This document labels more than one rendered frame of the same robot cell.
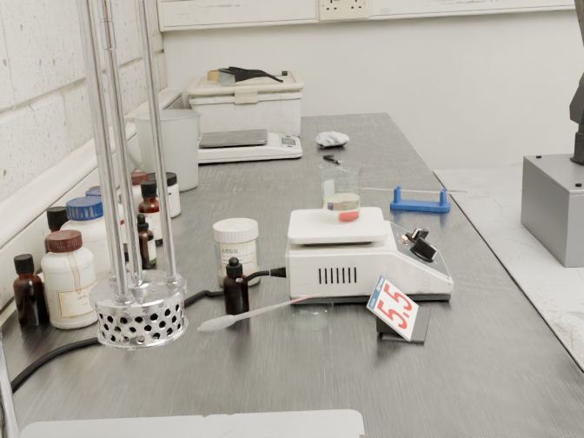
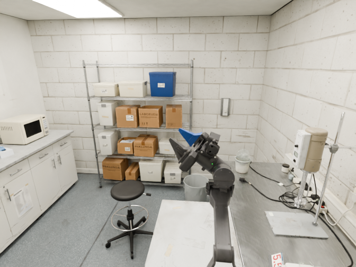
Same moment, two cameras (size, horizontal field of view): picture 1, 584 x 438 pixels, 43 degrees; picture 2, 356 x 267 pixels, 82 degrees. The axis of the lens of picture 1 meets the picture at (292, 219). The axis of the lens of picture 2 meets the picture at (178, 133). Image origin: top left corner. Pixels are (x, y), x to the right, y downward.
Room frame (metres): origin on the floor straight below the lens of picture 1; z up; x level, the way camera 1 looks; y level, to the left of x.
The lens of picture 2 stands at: (1.55, -0.55, 1.83)
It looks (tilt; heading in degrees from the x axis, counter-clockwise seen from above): 18 degrees down; 184
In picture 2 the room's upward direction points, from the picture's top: straight up
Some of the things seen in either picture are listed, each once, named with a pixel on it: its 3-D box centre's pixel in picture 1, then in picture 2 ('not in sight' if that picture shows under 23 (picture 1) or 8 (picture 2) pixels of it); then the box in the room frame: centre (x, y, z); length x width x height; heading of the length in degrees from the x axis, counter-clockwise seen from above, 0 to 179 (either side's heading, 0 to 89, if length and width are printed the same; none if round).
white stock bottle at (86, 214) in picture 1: (91, 249); not in sight; (0.90, 0.26, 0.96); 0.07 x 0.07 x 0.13
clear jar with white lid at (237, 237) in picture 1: (237, 253); not in sight; (0.93, 0.07, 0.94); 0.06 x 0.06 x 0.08
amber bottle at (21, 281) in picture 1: (28, 289); not in sight; (0.83, 0.32, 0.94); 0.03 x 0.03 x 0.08
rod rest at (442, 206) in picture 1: (420, 198); not in sight; (1.22, -0.22, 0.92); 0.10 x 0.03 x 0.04; 66
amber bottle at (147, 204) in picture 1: (150, 212); not in sight; (1.12, 0.22, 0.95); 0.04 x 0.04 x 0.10
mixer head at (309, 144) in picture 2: not in sight; (308, 150); (0.48, 0.09, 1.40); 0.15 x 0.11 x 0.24; 89
